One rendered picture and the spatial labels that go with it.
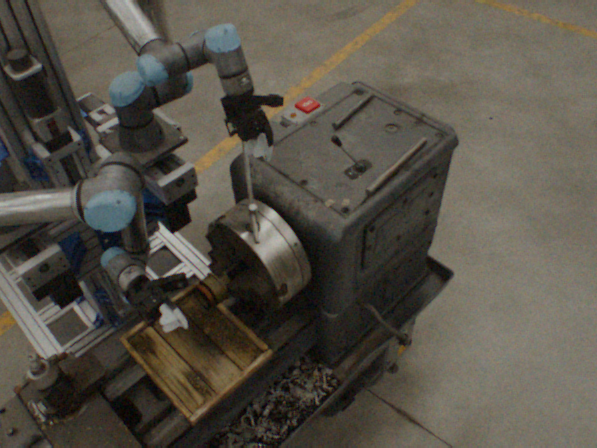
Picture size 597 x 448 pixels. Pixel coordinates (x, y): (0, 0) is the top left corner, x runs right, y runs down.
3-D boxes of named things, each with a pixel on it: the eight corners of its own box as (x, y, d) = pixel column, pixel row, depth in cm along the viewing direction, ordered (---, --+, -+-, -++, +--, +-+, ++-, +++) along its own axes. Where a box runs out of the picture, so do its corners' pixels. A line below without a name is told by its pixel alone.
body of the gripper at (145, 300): (151, 329, 152) (127, 303, 159) (176, 309, 156) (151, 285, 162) (144, 314, 147) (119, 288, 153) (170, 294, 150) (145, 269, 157)
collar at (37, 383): (49, 354, 139) (45, 349, 137) (64, 375, 135) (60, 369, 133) (21, 374, 136) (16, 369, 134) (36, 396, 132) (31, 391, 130)
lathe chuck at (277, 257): (232, 246, 183) (227, 184, 158) (299, 309, 170) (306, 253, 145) (211, 262, 179) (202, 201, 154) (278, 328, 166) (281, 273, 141)
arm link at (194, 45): (168, 39, 137) (186, 43, 129) (208, 24, 141) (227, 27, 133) (179, 69, 142) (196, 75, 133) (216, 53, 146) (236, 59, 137)
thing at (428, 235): (341, 280, 287) (347, 154, 222) (416, 337, 263) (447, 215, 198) (255, 356, 260) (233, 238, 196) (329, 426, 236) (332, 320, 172)
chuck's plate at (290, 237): (240, 240, 185) (237, 178, 160) (308, 302, 172) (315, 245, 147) (232, 246, 183) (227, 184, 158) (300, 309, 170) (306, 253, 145)
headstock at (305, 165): (347, 154, 222) (351, 70, 193) (447, 216, 198) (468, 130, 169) (234, 237, 196) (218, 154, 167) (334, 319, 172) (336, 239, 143)
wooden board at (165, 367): (198, 287, 183) (196, 279, 180) (273, 357, 165) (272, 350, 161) (122, 345, 169) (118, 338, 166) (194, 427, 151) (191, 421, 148)
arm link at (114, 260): (125, 257, 171) (117, 239, 165) (145, 277, 165) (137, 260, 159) (103, 272, 168) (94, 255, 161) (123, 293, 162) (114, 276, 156)
